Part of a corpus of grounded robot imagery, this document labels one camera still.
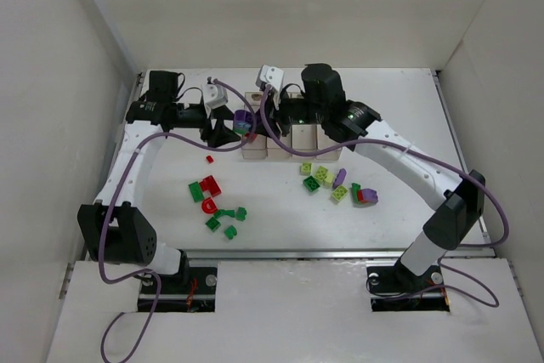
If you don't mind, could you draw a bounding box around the lime lego brick centre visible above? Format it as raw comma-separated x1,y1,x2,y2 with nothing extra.
314,166,334,188

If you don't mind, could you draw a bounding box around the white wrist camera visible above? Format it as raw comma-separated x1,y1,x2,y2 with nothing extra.
202,83,229,110
256,65,285,91

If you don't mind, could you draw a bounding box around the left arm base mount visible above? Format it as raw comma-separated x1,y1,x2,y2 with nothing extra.
155,263,218,313

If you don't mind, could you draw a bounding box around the red large lego brick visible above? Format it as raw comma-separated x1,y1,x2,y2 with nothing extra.
199,175,222,197

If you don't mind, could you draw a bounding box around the lime lego brick lower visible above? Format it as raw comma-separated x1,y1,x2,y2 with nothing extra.
331,184,349,203

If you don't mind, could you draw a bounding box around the red arch lego brick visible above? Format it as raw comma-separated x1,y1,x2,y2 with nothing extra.
201,197,218,215

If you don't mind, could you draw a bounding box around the lime lego brick left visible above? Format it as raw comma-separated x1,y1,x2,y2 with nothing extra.
299,162,312,176

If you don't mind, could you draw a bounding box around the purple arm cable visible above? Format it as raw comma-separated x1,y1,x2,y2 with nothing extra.
258,86,511,308
97,77,258,362

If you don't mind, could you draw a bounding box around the aluminium table edge rail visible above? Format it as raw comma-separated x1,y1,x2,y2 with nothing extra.
58,70,145,300

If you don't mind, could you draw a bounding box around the green small lego brick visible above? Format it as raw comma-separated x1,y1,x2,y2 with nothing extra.
235,207,247,221

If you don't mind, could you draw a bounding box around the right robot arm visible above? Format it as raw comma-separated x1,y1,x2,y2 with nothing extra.
263,63,485,287

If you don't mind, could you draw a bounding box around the green arch lego piece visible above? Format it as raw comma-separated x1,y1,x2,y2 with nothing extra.
213,209,235,218

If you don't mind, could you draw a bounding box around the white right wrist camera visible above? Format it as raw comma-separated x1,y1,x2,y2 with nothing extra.
256,65,285,91

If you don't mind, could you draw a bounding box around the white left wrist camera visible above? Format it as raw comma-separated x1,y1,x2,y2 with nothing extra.
202,83,229,110

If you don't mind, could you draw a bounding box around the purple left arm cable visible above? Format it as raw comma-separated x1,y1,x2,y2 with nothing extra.
97,77,258,362

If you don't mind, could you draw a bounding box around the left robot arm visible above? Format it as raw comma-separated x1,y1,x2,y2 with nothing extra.
77,71,240,275

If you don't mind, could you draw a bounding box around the green square lego plate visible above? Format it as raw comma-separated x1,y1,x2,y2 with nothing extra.
206,217,221,232

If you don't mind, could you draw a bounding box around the green flat lego plate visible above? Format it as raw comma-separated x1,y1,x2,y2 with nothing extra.
188,182,205,202

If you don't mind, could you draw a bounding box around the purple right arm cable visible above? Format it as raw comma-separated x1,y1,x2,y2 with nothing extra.
258,86,511,308

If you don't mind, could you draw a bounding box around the purple lego brick right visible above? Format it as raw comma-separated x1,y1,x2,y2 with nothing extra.
362,188,379,204

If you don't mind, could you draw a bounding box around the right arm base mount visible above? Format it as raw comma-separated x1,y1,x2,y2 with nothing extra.
365,263,450,312

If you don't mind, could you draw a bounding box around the lime lego brick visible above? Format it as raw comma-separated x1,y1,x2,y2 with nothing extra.
314,166,334,188
331,184,349,203
299,162,312,176

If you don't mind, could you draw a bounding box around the purple slanted lego piece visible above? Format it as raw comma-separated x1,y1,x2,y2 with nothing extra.
332,168,347,189

